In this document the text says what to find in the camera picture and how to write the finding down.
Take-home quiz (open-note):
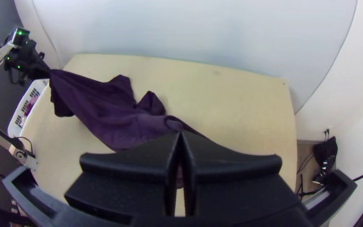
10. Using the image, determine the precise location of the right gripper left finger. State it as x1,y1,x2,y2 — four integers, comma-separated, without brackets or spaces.
64,132,181,217

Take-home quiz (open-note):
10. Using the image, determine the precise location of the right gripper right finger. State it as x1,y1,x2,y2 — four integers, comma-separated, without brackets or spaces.
180,131,303,218

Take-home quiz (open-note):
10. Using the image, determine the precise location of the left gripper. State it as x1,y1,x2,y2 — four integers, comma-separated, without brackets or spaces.
24,47,52,82

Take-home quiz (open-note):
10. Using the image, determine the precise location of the dark t-shirt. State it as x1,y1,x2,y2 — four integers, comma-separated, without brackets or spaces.
48,68,207,190

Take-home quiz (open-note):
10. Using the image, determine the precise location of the heap of clothes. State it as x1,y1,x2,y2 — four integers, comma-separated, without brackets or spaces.
22,94,40,119

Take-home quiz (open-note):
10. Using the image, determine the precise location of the white laundry basket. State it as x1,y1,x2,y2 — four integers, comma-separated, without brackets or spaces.
7,79,50,138

